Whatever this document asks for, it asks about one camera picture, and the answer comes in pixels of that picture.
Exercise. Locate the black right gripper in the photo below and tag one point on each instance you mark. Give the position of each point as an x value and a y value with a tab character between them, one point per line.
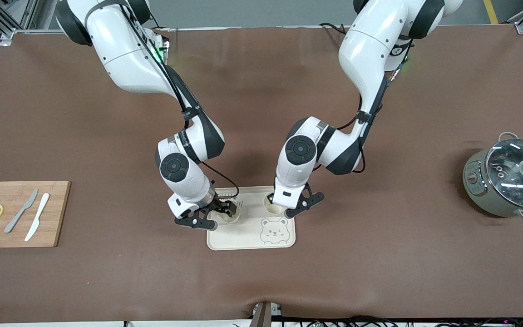
219	205

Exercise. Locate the white IKEA cup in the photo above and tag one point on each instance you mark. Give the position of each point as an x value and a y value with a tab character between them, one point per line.
229	219
268	206

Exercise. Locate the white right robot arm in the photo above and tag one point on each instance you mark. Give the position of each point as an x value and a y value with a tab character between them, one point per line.
120	50

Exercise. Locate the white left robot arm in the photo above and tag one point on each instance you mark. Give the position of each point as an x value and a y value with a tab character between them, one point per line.
370	45

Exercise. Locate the cream bear print tray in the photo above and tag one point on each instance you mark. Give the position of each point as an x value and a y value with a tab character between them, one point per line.
239	238

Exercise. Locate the brown table mat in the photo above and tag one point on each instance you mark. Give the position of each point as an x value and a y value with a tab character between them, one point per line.
261	281

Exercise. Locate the bamboo cutting board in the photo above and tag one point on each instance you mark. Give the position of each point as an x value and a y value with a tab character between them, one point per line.
57	213

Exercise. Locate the white plastic knife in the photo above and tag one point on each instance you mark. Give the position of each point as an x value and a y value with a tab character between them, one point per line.
37	217

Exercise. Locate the grey plastic knife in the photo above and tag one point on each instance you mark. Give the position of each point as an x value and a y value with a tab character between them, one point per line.
22	210

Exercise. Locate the grey-green electric pot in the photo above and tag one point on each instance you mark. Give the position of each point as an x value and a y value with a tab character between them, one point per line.
479	195

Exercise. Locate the glass pot lid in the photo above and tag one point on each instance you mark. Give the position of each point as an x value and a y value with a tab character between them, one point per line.
511	181

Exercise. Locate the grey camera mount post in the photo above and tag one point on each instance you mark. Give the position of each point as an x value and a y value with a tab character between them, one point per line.
263	315

